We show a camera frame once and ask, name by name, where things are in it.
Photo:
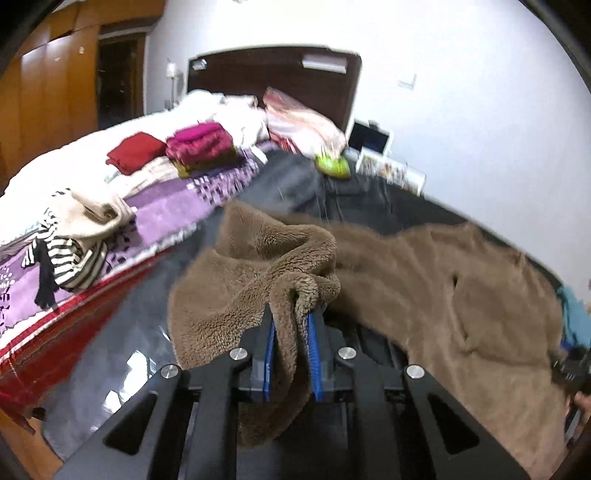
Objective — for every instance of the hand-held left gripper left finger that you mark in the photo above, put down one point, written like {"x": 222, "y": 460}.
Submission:
{"x": 269, "y": 364}

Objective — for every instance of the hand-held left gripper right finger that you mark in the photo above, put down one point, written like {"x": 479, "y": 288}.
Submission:
{"x": 315, "y": 360}

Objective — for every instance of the brown fleece garment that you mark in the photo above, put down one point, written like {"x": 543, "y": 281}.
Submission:
{"x": 406, "y": 277}

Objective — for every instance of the person's right hand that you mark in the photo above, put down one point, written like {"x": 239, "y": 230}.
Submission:
{"x": 582, "y": 401}

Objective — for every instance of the teal cloth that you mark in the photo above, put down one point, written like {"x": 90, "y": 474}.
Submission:
{"x": 575, "y": 314}

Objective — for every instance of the purple patterned bedspread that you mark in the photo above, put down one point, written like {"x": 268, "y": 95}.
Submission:
{"x": 171, "y": 203}

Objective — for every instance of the green plastic object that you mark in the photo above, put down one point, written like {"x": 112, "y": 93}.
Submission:
{"x": 333, "y": 165}

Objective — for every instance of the red bed sheet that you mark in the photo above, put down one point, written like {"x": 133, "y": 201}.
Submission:
{"x": 60, "y": 337}

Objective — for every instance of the black and white striped garment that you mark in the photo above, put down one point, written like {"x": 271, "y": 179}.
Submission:
{"x": 71, "y": 261}

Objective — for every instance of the cream knitted sweater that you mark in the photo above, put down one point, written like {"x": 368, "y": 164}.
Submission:
{"x": 99, "y": 212}

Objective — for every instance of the white framed tablet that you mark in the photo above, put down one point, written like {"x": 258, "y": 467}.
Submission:
{"x": 369, "y": 138}

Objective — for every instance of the magenta folded garment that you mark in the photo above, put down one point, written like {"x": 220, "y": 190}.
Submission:
{"x": 203, "y": 145}

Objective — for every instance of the black sock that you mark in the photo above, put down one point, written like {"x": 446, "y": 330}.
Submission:
{"x": 46, "y": 281}

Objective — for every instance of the red folded garment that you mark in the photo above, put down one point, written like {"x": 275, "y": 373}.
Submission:
{"x": 136, "y": 150}

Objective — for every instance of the white blanket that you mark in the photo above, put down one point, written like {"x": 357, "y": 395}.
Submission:
{"x": 60, "y": 170}

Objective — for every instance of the dark wooden bed headboard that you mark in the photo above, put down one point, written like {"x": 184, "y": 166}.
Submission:
{"x": 277, "y": 74}

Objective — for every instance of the white bedside lamp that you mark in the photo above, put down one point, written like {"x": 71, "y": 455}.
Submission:
{"x": 172, "y": 76}

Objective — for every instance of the dark doorway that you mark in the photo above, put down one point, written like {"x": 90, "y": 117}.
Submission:
{"x": 121, "y": 78}

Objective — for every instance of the orange wooden wardrobe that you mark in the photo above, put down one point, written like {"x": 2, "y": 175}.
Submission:
{"x": 51, "y": 83}

